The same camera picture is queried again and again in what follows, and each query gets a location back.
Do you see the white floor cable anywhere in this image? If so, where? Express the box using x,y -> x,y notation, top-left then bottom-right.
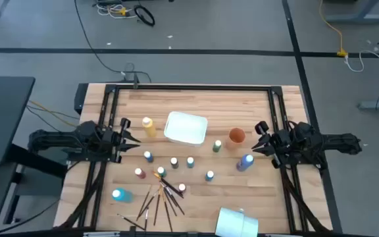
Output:
343,49 -> 379,82

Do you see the silver bracket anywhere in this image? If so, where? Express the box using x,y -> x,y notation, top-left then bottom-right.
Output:
83,231 -> 121,237

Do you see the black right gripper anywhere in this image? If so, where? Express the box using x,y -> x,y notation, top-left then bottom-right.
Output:
251,120 -> 292,169

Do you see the white paper towel roll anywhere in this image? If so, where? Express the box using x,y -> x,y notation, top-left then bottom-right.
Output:
215,207 -> 259,237

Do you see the white and yellow cable bundle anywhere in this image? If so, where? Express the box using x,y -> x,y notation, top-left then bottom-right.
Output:
95,1 -> 138,20

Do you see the grey desk foot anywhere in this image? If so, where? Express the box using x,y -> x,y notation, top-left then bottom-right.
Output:
324,0 -> 379,25
357,100 -> 379,111

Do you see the orange plastic cup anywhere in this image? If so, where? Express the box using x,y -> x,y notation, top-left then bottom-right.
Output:
225,127 -> 247,151

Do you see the coiled black cable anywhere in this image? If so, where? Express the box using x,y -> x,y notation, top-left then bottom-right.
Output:
133,5 -> 156,27

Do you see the large purple paint bottle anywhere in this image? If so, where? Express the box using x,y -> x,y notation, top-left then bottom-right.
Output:
236,153 -> 255,172

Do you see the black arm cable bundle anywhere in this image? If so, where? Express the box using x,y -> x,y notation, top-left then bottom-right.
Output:
280,164 -> 334,233
53,160 -> 108,230

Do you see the black desk leg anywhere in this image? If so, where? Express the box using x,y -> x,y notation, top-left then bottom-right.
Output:
3,143 -> 68,226

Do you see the bundle of paint brushes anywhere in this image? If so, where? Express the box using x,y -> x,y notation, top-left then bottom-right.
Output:
160,189 -> 174,233

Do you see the black paintbrush silver ferrule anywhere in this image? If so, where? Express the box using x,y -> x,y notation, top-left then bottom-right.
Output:
138,188 -> 161,218
161,183 -> 178,208
159,180 -> 185,200
161,187 -> 178,217
136,185 -> 152,222
163,184 -> 186,216
116,213 -> 147,231

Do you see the long black floor cable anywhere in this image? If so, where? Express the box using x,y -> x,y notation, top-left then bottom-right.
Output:
74,0 -> 153,84

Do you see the large yellow paint bottle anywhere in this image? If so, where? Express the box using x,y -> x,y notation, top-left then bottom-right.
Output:
141,117 -> 157,138

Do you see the large teal paint bottle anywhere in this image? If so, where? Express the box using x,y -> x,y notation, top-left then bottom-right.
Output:
111,188 -> 133,203

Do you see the black side box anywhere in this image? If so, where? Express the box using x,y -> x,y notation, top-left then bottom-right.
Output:
74,82 -> 89,115

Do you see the black desk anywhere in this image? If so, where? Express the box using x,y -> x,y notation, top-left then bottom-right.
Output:
0,76 -> 36,165

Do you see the white plastic bin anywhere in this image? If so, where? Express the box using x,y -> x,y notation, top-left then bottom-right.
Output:
163,111 -> 209,146

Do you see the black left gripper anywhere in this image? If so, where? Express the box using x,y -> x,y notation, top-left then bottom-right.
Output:
102,118 -> 141,163

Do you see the black metal table frame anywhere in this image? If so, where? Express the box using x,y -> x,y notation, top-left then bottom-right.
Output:
89,84 -> 309,232

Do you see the black clamp post with cable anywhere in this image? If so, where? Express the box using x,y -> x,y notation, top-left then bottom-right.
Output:
122,62 -> 141,90

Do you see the yellow floor cable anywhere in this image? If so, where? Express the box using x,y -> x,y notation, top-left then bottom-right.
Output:
318,0 -> 349,57

